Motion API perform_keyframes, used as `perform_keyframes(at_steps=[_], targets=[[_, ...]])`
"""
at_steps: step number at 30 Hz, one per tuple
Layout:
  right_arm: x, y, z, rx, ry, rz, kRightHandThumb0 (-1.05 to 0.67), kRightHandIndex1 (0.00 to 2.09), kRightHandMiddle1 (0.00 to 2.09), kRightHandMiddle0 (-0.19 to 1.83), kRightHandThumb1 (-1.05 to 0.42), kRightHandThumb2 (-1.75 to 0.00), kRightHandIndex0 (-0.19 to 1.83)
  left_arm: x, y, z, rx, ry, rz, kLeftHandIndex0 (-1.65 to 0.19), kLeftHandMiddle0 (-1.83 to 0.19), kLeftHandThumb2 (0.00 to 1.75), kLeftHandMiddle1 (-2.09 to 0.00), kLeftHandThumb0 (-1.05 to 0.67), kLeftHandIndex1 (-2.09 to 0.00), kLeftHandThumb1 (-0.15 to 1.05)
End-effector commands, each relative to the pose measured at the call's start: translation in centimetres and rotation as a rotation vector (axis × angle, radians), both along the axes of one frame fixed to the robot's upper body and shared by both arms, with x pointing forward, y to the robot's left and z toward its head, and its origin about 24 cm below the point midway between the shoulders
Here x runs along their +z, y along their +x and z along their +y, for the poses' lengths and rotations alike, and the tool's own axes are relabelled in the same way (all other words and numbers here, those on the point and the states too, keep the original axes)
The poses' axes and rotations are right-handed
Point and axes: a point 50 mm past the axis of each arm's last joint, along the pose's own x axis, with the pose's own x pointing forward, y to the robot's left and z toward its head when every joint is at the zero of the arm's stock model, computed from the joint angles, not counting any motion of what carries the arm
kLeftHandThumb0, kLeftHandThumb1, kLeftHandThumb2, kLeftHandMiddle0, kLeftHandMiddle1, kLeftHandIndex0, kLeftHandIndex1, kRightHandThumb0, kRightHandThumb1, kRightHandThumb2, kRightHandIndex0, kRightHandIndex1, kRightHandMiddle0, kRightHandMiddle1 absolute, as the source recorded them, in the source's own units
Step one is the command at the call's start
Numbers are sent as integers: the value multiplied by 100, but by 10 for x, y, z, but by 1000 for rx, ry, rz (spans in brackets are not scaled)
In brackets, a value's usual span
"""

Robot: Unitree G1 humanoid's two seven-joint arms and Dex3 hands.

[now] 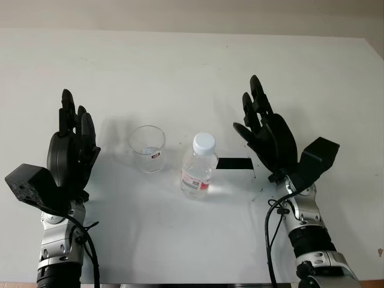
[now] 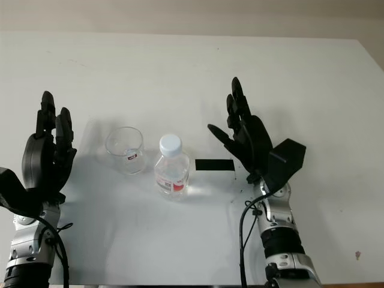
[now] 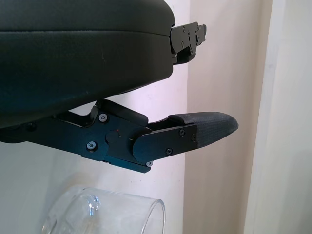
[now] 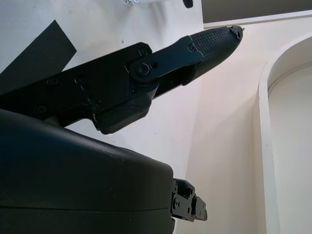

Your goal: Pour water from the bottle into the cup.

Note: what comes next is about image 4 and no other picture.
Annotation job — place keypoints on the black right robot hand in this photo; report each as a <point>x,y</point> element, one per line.
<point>73,182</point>

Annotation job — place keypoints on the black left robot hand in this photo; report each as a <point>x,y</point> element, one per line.
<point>188,3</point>

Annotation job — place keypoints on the clear plastic water bottle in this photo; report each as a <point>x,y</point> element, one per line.
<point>131,2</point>

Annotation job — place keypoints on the black tape strip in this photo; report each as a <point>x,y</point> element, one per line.
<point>44,51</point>

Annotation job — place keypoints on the white arched panel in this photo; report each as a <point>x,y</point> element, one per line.
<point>264,146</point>

